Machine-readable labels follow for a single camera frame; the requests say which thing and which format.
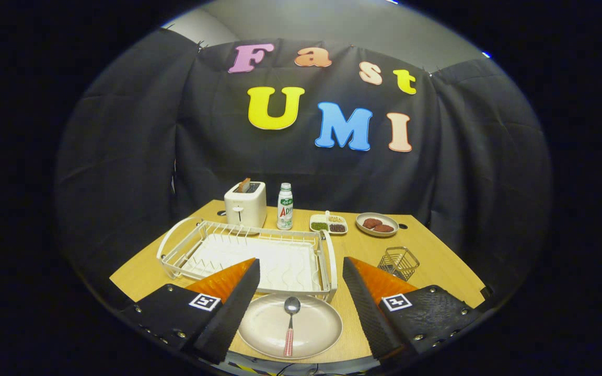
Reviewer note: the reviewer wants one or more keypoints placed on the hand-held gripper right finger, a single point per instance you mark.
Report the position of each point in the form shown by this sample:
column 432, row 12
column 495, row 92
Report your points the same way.
column 371, row 318

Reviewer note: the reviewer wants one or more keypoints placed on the small plate with meat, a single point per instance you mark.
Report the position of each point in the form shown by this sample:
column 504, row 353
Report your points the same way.
column 392, row 232

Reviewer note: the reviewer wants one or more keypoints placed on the yellow bean pile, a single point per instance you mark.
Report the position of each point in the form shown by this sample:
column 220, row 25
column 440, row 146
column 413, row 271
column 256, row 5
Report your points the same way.
column 336, row 219

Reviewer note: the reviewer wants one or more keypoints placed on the beige plate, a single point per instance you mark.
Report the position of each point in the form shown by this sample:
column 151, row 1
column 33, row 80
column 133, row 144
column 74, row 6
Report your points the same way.
column 316, row 324

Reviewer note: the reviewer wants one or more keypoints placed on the white divided dish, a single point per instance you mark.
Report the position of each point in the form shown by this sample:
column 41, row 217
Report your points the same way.
column 317, row 218

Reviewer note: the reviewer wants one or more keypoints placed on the black backdrop cloth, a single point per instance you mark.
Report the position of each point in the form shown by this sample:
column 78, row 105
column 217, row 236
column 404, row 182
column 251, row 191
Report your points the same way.
column 463, row 183

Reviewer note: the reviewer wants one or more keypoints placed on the white toaster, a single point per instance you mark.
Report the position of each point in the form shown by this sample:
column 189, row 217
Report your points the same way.
column 246, row 206

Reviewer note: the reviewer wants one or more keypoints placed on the white bottle green label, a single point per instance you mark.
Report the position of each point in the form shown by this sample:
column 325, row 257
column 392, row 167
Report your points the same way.
column 285, row 209

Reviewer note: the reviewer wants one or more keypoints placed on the dark red bean pile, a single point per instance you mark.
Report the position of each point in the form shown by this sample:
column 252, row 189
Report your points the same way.
column 337, row 227

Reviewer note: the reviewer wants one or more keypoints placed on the toast slice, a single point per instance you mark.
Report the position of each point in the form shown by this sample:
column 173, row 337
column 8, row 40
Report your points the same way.
column 244, row 185

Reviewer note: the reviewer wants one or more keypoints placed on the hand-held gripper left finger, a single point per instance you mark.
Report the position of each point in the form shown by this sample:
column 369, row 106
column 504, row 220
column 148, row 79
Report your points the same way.
column 230, row 318

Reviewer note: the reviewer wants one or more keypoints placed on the brown meat piece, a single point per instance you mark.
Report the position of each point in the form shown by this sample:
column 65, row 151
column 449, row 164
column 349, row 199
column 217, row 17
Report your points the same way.
column 383, row 228
column 371, row 223

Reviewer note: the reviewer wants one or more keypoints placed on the green bean pile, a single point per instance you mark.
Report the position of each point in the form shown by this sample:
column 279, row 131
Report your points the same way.
column 319, row 226

